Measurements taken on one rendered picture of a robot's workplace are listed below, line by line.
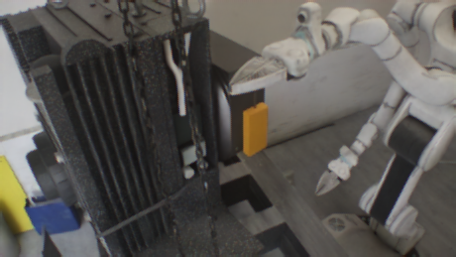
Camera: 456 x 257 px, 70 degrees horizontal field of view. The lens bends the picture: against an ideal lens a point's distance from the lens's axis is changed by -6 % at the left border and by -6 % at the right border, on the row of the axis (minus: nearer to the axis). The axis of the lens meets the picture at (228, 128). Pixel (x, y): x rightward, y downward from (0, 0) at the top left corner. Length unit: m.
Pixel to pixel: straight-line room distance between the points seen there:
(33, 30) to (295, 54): 0.69
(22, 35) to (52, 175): 0.37
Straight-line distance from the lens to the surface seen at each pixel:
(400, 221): 1.67
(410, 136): 1.41
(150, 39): 0.83
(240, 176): 1.75
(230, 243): 1.23
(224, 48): 1.03
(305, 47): 0.73
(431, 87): 1.01
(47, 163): 0.98
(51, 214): 2.47
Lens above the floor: 1.93
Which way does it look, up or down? 39 degrees down
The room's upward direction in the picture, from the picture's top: 2 degrees counter-clockwise
